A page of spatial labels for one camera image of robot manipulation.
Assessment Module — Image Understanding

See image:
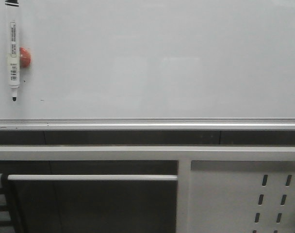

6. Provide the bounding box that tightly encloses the red round magnet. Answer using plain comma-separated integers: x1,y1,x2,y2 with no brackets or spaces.
19,47,31,68

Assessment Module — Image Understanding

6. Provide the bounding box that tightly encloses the white whiteboard marker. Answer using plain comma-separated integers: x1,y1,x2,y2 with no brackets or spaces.
5,0,20,101

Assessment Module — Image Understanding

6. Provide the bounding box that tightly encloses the white perforated metal panel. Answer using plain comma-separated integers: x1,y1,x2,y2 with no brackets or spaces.
188,161,295,233

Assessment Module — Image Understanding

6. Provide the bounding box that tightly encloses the white metal stand frame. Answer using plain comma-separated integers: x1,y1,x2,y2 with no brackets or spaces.
0,146,295,233

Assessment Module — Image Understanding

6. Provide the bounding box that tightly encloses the whiteboard with aluminium frame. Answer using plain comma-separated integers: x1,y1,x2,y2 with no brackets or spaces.
0,0,295,131

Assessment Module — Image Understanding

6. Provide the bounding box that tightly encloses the white horizontal rail bar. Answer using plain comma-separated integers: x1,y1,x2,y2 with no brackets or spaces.
7,174,178,181

